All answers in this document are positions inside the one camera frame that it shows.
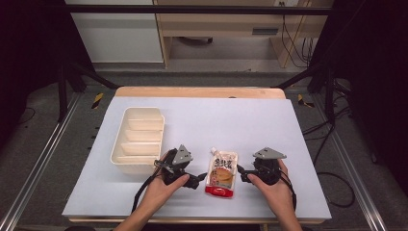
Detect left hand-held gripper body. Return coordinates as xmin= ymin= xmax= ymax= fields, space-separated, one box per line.
xmin=154 ymin=143 xmax=194 ymax=187

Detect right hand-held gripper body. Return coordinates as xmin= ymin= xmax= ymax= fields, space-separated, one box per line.
xmin=251 ymin=146 xmax=288 ymax=187

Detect white and red sauce pouch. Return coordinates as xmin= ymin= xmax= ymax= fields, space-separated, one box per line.
xmin=204 ymin=146 xmax=240 ymax=199

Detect person's right hand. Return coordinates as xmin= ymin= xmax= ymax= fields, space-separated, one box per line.
xmin=246 ymin=159 xmax=295 ymax=215

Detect person's left hand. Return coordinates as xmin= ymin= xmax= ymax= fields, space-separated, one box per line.
xmin=144 ymin=173 xmax=191 ymax=215

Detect white table mat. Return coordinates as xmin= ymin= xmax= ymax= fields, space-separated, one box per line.
xmin=62 ymin=95 xmax=333 ymax=221

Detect cream divided plastic container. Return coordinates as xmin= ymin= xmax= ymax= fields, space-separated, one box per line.
xmin=110 ymin=106 xmax=166 ymax=176

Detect wooden table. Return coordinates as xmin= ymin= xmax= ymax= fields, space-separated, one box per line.
xmin=67 ymin=86 xmax=325 ymax=225

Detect yellow and black floor tape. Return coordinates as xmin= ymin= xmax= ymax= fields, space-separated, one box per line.
xmin=295 ymin=92 xmax=316 ymax=109
xmin=90 ymin=91 xmax=106 ymax=111

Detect black metal stand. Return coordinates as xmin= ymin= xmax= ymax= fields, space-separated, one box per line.
xmin=272 ymin=62 xmax=339 ymax=127
xmin=57 ymin=60 xmax=121 ymax=123

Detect white cabinet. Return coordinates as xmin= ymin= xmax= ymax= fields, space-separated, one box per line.
xmin=64 ymin=0 xmax=165 ymax=64

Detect dark curtain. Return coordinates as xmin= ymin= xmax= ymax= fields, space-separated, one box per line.
xmin=309 ymin=0 xmax=408 ymax=191
xmin=0 ymin=0 xmax=94 ymax=152

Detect light wooden desk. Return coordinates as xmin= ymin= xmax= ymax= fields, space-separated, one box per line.
xmin=153 ymin=0 xmax=332 ymax=69

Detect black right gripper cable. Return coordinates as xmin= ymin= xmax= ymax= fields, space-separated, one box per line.
xmin=278 ymin=168 xmax=298 ymax=213

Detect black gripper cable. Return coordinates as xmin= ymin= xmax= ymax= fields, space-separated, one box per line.
xmin=278 ymin=168 xmax=298 ymax=213
xmin=131 ymin=159 xmax=166 ymax=214

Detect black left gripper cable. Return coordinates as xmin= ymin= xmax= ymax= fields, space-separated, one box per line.
xmin=131 ymin=159 xmax=166 ymax=214

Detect black floor cables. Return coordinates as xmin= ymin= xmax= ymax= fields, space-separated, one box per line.
xmin=301 ymin=81 xmax=358 ymax=210

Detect aluminium floor rail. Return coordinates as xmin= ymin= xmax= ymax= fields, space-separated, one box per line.
xmin=310 ymin=92 xmax=391 ymax=231
xmin=0 ymin=91 xmax=83 ymax=231

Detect black hanging desk cables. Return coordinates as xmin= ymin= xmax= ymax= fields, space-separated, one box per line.
xmin=279 ymin=1 xmax=318 ymax=69

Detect black horizontal frame bar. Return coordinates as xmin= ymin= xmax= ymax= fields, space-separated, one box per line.
xmin=63 ymin=4 xmax=335 ymax=16

